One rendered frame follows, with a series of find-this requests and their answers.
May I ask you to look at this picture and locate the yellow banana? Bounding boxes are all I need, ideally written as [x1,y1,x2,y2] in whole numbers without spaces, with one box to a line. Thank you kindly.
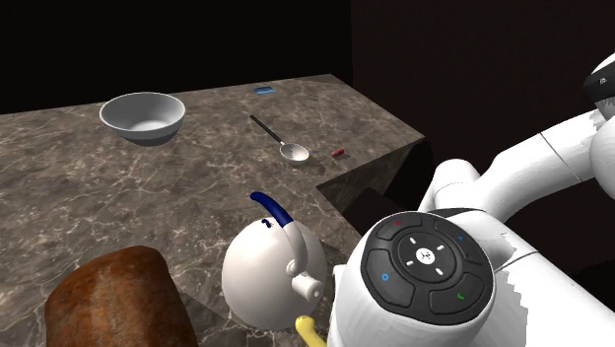
[295,314,329,347]

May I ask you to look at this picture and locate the white bowl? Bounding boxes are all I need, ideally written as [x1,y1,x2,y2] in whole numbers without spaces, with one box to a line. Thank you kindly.
[99,92,186,142]

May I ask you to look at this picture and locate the brown bread loaf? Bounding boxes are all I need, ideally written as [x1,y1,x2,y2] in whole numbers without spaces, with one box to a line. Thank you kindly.
[43,244,200,347]

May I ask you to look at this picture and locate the black-handled metal spoon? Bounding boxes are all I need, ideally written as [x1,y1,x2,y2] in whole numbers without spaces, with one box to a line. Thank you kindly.
[248,113,310,165]

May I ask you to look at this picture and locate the white kettle with blue handle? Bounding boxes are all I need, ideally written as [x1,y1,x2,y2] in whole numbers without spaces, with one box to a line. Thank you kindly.
[221,191,329,332]

